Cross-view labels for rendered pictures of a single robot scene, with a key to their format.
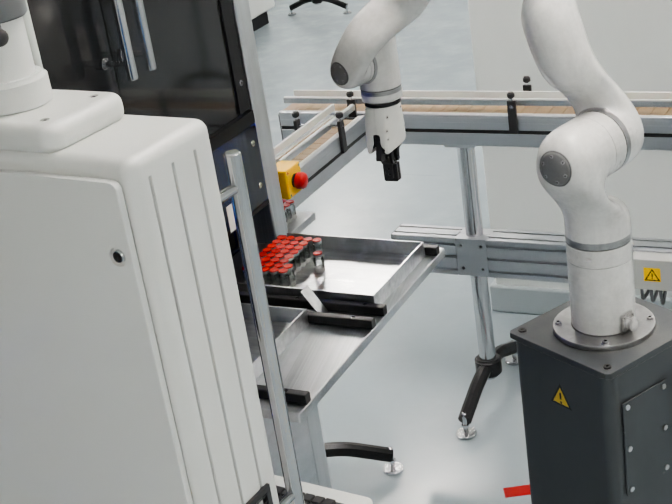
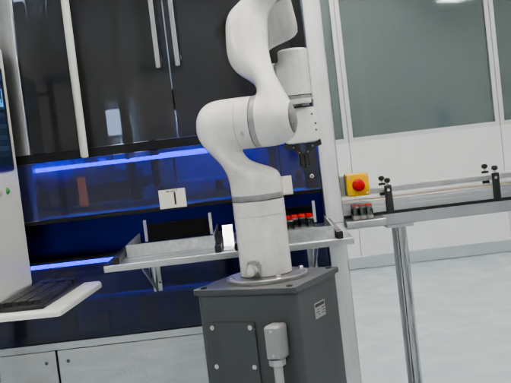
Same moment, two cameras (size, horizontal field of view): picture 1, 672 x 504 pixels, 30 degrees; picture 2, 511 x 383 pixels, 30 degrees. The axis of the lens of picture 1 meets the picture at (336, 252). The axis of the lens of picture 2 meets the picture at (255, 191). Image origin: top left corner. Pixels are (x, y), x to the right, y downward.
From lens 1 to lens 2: 2.71 m
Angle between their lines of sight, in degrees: 61
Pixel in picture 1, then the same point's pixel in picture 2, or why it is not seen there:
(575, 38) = (235, 36)
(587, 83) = (243, 72)
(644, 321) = (274, 277)
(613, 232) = (237, 188)
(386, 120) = not seen: hidden behind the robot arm
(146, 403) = not seen: outside the picture
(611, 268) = (239, 219)
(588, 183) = (202, 139)
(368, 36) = not seen: hidden behind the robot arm
